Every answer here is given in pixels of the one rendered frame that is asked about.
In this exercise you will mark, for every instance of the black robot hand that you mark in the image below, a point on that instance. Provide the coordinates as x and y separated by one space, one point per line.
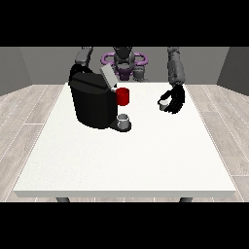
176 97
79 68

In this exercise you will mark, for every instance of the small grey coffee pod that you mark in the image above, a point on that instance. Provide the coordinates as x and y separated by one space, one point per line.
163 104

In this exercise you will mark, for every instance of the pale grey machine lid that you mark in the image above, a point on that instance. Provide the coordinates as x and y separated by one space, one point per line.
109 75

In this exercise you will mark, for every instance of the black coffee machine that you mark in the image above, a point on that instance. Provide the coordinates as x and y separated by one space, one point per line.
93 100

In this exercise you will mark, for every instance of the red pod holder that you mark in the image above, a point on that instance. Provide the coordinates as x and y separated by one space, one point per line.
123 96

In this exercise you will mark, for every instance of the grey robot trunk purple rings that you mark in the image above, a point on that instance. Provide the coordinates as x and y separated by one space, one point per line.
123 63

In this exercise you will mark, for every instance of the small grey cup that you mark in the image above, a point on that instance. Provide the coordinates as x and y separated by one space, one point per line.
123 120

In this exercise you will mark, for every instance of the dark table leg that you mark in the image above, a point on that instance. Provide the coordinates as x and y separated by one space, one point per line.
186 199
63 199

